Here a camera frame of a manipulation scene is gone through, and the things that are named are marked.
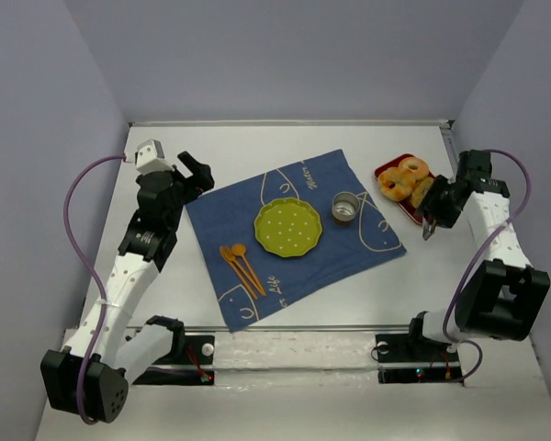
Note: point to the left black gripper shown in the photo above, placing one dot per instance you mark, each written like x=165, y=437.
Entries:
x=186, y=177

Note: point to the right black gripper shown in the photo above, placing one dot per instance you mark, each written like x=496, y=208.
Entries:
x=439, y=208

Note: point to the metal serving tongs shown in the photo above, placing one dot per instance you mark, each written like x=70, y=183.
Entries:
x=428, y=228

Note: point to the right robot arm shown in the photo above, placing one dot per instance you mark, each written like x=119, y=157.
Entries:
x=500, y=293

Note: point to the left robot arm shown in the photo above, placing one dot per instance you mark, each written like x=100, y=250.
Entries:
x=91, y=374

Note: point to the brown bread slice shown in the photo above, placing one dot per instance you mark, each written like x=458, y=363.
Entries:
x=420, y=191

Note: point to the red tray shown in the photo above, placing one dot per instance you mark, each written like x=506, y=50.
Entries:
x=404, y=204

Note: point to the orange plastic spoon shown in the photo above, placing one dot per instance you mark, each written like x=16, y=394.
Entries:
x=239, y=250

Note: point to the metal cup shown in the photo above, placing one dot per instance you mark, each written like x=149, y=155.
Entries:
x=345, y=206

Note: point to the green dotted plate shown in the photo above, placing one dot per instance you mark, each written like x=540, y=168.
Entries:
x=287, y=227

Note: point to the glazed ring bread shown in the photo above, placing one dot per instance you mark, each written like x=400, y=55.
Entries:
x=417, y=166
x=396, y=184

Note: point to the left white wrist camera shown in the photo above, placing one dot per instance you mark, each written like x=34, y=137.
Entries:
x=148, y=158

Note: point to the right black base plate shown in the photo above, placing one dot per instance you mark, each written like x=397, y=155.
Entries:
x=402, y=361

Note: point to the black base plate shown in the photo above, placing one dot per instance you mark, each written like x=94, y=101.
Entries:
x=193, y=367
x=402, y=361

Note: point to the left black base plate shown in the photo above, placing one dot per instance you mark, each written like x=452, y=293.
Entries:
x=193, y=367

